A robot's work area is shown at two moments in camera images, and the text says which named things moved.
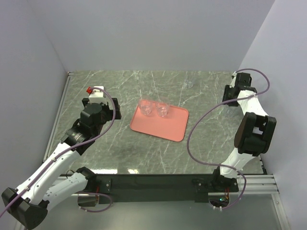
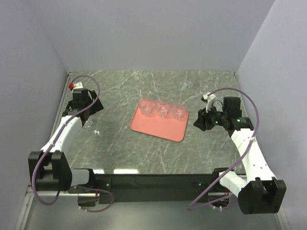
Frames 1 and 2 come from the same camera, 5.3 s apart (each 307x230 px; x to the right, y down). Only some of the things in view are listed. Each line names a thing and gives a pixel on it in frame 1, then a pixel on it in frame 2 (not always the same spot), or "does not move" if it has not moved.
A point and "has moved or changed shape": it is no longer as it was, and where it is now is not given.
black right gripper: x=227 y=89 -> x=203 y=115
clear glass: x=188 y=84 does not move
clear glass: x=228 y=112 has moved or changed shape
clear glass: x=162 y=108 does not move
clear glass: x=146 y=106 does not move
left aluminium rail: x=52 y=133 does not move
